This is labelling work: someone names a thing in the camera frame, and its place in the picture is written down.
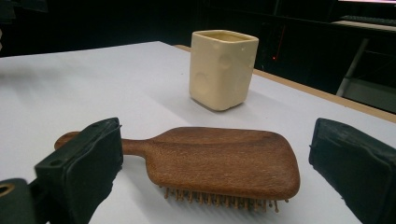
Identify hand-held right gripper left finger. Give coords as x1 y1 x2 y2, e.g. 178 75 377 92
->
34 117 124 224

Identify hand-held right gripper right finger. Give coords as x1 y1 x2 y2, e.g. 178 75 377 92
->
308 118 396 224

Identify wooden paddle hairbrush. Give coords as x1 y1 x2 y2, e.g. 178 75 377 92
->
54 125 302 214

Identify cream square ceramic cup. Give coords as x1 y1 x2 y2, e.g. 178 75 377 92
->
189 29 260 112

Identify grey metal stand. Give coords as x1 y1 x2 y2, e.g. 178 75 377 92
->
335 36 396 114

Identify light wooden desk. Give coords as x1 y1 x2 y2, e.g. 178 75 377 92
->
331 20 396 34

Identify black keyboard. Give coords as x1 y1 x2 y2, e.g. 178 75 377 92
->
340 14 396 28

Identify monitor screen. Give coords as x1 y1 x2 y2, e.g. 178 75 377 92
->
337 0 396 5

